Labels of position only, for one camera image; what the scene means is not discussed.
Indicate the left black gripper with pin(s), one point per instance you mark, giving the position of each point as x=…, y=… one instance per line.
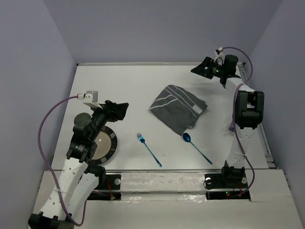
x=119, y=110

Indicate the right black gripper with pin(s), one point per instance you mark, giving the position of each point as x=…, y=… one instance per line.
x=199, y=69

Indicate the grey striped cloth napkin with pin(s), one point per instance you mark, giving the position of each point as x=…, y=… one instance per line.
x=177, y=108

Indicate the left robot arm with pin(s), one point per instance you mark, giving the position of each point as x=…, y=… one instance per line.
x=78, y=177

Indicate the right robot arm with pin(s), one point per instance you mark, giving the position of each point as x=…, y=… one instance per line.
x=248, y=111

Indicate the black rimmed dinner plate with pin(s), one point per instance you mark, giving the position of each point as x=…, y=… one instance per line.
x=106, y=146

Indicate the blue metal fork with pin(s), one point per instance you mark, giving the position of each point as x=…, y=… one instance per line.
x=142, y=140

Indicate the blue metal spoon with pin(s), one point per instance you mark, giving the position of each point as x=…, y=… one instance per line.
x=187, y=138

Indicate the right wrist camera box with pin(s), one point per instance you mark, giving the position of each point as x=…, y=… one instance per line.
x=218, y=56

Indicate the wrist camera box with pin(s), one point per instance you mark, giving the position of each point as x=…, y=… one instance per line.
x=218, y=56
x=91, y=99

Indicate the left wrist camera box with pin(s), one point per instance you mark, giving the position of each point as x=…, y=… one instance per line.
x=91, y=99

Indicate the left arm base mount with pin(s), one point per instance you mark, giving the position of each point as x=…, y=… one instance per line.
x=107, y=190

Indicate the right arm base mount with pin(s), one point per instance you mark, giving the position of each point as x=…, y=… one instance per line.
x=216, y=189

